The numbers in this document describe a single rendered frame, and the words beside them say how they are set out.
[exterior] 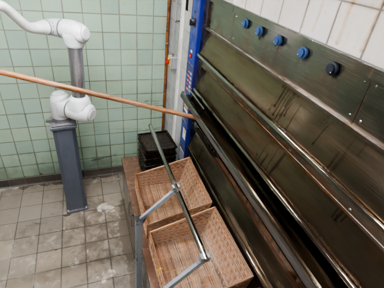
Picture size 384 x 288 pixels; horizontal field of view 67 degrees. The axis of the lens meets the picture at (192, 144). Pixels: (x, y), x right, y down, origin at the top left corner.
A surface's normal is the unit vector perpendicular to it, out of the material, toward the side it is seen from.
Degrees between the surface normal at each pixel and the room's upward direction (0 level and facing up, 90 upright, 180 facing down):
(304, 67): 90
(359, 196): 70
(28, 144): 90
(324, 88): 90
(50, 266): 0
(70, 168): 90
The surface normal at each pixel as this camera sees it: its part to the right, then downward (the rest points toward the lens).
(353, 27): -0.94, 0.11
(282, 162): -0.85, -0.18
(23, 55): 0.32, 0.56
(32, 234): 0.10, -0.83
